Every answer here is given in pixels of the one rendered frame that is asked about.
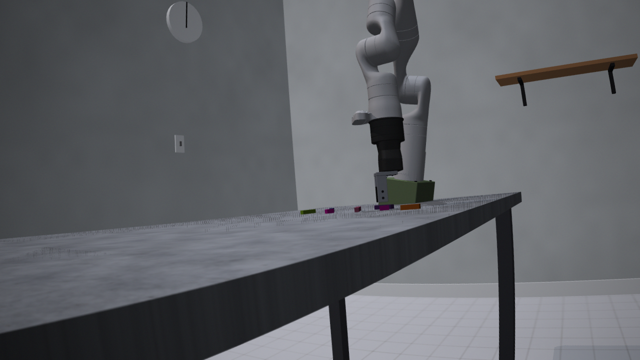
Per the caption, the orange rod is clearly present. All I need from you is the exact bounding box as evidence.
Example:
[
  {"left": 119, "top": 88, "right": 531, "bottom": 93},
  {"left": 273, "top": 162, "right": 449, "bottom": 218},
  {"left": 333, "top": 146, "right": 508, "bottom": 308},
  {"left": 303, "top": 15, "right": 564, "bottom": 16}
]
[{"left": 400, "top": 203, "right": 421, "bottom": 210}]

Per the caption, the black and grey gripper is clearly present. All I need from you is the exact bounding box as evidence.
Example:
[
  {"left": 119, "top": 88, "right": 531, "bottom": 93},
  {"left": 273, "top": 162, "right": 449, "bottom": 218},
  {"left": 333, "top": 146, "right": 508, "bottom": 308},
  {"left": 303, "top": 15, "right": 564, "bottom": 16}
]
[{"left": 351, "top": 95, "right": 405, "bottom": 203}]

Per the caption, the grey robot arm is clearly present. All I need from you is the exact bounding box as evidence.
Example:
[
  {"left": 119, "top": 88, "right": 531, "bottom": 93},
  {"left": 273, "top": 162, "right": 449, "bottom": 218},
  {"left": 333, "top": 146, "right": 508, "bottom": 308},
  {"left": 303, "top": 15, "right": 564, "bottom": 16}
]
[{"left": 355, "top": 0, "right": 431, "bottom": 182}]

